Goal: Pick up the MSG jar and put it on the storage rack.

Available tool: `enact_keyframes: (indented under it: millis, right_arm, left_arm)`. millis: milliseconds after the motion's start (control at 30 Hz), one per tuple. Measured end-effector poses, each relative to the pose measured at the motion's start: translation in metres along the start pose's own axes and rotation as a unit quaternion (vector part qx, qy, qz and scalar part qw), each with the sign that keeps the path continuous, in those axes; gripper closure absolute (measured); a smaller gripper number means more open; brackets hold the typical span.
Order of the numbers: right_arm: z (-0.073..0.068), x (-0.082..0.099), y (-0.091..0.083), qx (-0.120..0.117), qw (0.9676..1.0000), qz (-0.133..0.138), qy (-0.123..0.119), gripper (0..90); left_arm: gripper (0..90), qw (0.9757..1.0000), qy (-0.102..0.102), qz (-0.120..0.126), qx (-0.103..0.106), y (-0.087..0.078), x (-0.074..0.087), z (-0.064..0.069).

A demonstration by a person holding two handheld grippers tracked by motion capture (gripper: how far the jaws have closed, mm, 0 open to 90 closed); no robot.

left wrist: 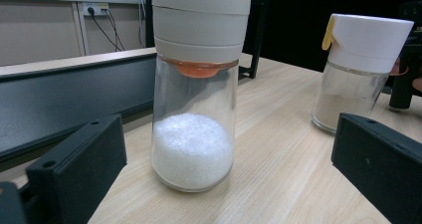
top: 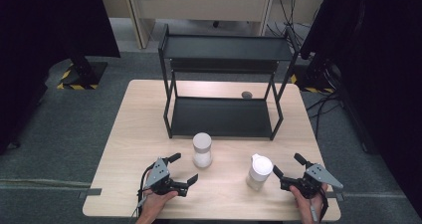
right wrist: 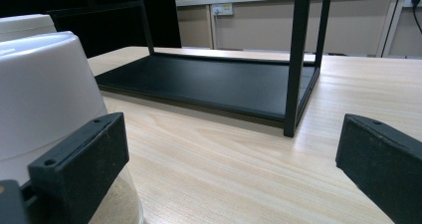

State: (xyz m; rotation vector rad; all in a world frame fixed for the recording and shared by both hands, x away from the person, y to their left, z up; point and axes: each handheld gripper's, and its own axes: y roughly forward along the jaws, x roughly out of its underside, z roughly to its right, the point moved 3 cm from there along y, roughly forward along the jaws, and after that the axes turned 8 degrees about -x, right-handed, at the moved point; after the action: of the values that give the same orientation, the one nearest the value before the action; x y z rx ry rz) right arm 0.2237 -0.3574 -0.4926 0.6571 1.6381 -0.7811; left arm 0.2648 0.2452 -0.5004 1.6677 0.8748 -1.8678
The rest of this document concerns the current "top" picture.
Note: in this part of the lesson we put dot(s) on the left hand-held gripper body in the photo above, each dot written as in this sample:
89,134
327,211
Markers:
159,176

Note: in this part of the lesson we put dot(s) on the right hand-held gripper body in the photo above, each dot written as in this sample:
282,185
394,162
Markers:
312,180

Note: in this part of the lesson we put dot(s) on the glass jar with spout lid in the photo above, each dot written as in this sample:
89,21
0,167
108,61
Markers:
258,172

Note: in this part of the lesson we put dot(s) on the glass jar with round lid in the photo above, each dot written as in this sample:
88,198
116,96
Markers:
202,151

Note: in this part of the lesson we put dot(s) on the black metal two-tier shelf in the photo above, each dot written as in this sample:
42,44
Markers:
220,117

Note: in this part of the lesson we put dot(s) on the person's right hand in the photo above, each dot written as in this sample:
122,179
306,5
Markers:
307,205

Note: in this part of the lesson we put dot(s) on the person's left hand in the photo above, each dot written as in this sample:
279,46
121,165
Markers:
157,202

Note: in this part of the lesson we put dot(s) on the grey floor tape piece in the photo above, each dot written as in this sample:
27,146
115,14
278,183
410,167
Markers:
89,193
340,196

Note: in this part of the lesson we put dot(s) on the black yellow-striped stand base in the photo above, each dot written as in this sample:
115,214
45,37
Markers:
83,76
312,84

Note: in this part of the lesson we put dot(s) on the grey round table grommet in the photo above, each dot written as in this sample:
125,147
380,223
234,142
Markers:
247,95

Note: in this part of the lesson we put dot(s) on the black curtain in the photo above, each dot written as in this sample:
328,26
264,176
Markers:
43,35
381,68

